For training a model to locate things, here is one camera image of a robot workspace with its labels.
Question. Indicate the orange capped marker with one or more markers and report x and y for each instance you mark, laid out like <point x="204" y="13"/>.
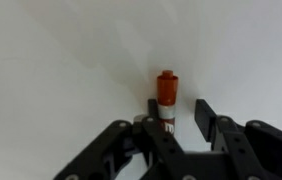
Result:
<point x="167" y="88"/>

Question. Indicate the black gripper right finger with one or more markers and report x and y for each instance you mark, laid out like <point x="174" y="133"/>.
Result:
<point x="234" y="140"/>

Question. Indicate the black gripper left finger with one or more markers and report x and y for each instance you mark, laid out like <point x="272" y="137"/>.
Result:
<point x="161" y="140"/>

